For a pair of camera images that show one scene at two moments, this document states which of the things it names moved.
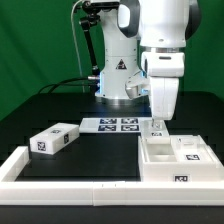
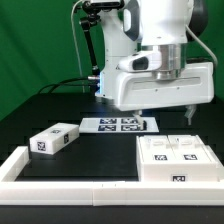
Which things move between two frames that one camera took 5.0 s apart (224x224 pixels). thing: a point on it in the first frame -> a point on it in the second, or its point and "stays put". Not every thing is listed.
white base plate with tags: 110,125 stays put
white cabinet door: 190,149 stays put
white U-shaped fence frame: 101,193 stays put
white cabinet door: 147,130 -> 156,150
